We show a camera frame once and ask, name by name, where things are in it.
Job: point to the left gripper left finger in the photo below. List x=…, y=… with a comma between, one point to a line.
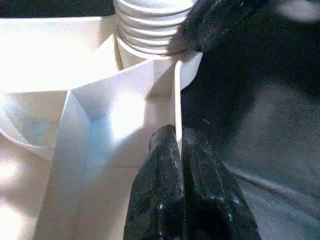
x=157, y=187

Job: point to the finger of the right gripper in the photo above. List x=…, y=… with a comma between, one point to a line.
x=212, y=22

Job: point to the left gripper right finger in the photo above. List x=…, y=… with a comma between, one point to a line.
x=215, y=195

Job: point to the white plastic table leg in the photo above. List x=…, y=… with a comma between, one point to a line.
x=150, y=25

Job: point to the white plastic table top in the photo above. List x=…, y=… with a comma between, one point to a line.
x=75, y=112

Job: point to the black plastic cover mat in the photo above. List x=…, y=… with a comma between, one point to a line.
x=275, y=125

